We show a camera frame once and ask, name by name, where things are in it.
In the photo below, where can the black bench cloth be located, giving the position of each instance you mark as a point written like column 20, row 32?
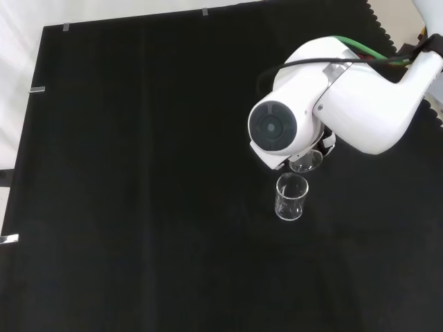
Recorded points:
column 138, row 173

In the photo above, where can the silver cloth clip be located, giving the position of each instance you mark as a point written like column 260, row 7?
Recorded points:
column 8, row 239
column 37, row 89
column 205, row 12
column 66, row 27

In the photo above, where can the small clear glass beaker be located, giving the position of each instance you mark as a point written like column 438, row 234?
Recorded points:
column 306, row 162

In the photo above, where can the clear glass beaker with markings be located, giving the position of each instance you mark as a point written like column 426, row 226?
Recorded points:
column 290, row 204

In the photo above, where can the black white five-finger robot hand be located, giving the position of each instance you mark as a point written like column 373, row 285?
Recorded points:
column 327, row 141

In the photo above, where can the black clamp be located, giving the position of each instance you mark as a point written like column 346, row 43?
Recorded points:
column 5, row 178

